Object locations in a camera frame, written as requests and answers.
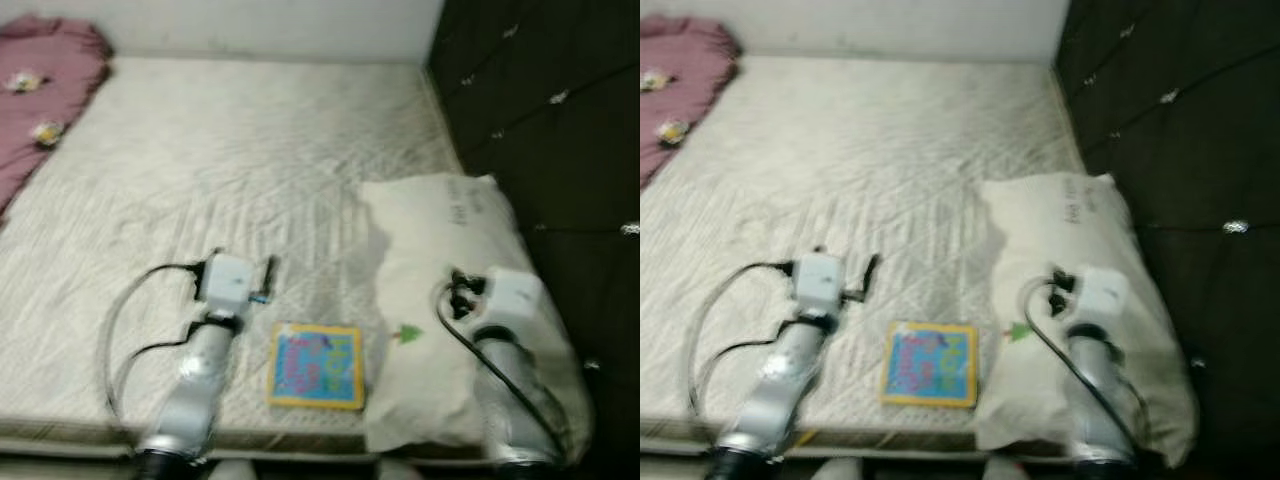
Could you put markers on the white quilted mattress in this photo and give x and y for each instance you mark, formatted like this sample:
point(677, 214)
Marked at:
point(850, 150)
point(200, 150)

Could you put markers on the silver left robot leg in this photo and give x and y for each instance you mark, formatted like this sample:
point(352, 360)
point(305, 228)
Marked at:
point(835, 470)
point(230, 470)

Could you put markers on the white pillow with lettering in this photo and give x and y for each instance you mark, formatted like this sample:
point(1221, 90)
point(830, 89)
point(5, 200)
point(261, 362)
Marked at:
point(440, 250)
point(1040, 240)

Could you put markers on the black tufted headboard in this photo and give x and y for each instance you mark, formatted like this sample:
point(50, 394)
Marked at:
point(1190, 130)
point(560, 130)

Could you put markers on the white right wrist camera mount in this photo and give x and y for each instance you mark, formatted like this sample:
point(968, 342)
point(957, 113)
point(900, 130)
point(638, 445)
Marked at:
point(1102, 295)
point(515, 298)

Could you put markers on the pale bed base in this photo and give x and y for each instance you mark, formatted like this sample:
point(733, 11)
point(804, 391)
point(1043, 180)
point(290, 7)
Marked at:
point(60, 452)
point(680, 452)

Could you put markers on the colourful children's book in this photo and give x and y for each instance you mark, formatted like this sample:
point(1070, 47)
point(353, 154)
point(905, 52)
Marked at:
point(315, 365)
point(930, 363)

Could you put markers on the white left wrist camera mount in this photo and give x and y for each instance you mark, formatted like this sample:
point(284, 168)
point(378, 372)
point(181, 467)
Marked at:
point(230, 280)
point(820, 278)

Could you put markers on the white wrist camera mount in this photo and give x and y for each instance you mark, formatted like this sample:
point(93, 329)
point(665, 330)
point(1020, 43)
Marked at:
point(515, 298)
point(1102, 295)
point(230, 280)
point(820, 278)

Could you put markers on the pink cartoon print blanket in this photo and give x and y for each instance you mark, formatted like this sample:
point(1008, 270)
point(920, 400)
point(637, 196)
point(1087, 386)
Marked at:
point(680, 90)
point(40, 110)

